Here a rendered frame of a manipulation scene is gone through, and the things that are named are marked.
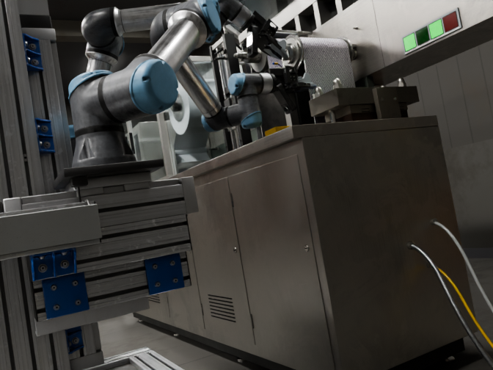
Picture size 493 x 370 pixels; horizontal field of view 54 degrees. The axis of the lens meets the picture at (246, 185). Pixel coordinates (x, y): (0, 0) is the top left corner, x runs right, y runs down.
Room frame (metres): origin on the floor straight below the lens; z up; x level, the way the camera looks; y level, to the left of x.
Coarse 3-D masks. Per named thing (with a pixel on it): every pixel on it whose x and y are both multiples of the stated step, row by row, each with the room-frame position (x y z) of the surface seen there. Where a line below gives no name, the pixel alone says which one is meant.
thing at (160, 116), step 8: (192, 56) 2.73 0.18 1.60; (160, 120) 2.60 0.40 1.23; (128, 128) 3.11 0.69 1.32; (160, 128) 2.61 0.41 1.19; (128, 136) 3.12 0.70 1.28; (160, 136) 2.62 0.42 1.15; (168, 152) 2.61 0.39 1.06; (168, 160) 2.61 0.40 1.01; (168, 168) 2.61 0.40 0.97; (168, 176) 2.60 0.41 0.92
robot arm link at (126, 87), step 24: (192, 0) 1.36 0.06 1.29; (168, 24) 1.35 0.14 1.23; (192, 24) 1.31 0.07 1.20; (216, 24) 1.38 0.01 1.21; (168, 48) 1.18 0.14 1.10; (192, 48) 1.30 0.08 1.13; (120, 72) 1.08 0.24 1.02; (144, 72) 1.04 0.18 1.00; (168, 72) 1.10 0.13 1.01; (120, 96) 1.06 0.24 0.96; (144, 96) 1.05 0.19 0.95; (168, 96) 1.09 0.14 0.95; (120, 120) 1.12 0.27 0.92
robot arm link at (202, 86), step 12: (156, 24) 1.40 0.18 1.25; (156, 36) 1.41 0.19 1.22; (180, 72) 1.53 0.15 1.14; (192, 72) 1.55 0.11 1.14; (192, 84) 1.57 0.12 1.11; (204, 84) 1.60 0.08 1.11; (192, 96) 1.62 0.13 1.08; (204, 96) 1.62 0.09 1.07; (204, 108) 1.65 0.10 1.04; (216, 108) 1.67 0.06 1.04; (204, 120) 1.73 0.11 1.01; (216, 120) 1.70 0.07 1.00; (228, 120) 1.69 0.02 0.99
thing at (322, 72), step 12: (312, 60) 1.84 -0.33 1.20; (324, 60) 1.88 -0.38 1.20; (336, 60) 1.90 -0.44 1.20; (348, 60) 1.94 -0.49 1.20; (312, 72) 1.84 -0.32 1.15; (324, 72) 1.87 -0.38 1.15; (336, 72) 1.90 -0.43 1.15; (348, 72) 1.93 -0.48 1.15; (324, 84) 1.86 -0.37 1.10; (348, 84) 1.93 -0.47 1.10
